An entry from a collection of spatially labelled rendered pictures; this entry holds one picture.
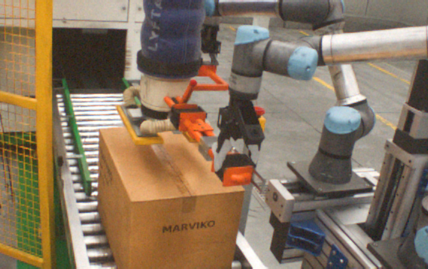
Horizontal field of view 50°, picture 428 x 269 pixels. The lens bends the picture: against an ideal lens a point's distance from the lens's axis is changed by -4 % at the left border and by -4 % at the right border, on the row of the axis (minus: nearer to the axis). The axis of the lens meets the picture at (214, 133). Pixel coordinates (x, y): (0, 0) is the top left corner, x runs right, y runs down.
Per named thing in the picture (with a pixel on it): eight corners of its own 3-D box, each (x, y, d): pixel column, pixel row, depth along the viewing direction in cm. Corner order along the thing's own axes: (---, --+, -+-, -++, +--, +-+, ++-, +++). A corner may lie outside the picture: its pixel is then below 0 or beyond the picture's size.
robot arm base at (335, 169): (335, 163, 171) (341, 138, 167) (359, 182, 158) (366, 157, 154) (300, 164, 165) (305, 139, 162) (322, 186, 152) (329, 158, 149)
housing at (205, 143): (196, 150, 133) (198, 136, 132) (219, 149, 136) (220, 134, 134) (205, 161, 127) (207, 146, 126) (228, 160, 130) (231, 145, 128)
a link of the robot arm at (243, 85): (267, 78, 110) (235, 77, 107) (264, 96, 112) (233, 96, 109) (254, 69, 116) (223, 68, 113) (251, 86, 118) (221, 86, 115)
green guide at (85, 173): (51, 88, 351) (51, 77, 348) (65, 88, 355) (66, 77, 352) (69, 197, 216) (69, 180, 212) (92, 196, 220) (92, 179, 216)
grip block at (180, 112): (168, 121, 151) (170, 104, 149) (197, 120, 155) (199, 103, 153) (176, 131, 144) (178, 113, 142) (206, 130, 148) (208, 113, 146)
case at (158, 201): (97, 208, 212) (98, 127, 197) (179, 199, 228) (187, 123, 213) (127, 297, 162) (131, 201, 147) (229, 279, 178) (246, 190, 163)
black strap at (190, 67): (129, 57, 171) (130, 45, 169) (189, 57, 180) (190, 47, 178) (144, 75, 152) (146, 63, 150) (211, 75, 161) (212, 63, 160)
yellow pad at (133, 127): (115, 108, 183) (115, 96, 181) (140, 108, 187) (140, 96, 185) (134, 146, 155) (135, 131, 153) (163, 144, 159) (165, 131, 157)
